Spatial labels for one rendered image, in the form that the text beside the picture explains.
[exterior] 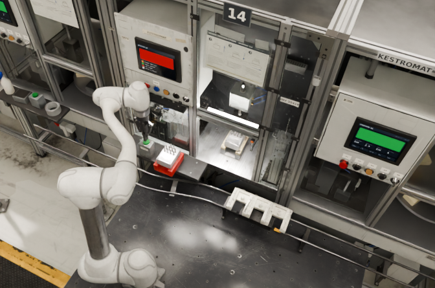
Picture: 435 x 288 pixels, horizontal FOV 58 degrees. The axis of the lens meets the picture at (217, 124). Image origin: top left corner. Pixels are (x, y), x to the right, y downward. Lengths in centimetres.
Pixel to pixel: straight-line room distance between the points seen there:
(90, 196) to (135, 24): 82
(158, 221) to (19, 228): 137
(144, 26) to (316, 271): 165
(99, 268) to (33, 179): 175
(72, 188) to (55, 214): 174
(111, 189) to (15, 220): 194
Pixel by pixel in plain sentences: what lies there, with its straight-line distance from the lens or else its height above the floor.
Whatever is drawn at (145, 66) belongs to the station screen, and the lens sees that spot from 207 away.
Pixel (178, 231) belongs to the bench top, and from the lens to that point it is 248.
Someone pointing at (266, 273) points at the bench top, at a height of 68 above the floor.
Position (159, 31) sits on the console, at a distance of 191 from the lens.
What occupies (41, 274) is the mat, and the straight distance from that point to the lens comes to 329.
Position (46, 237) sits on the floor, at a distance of 342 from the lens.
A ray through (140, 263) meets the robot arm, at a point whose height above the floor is 95.
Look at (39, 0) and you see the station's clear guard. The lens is 238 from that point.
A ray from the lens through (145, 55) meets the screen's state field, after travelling 202.
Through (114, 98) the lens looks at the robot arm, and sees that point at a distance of 209.
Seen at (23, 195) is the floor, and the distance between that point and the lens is 369.
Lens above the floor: 291
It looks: 49 degrees down
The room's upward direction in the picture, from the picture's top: 4 degrees clockwise
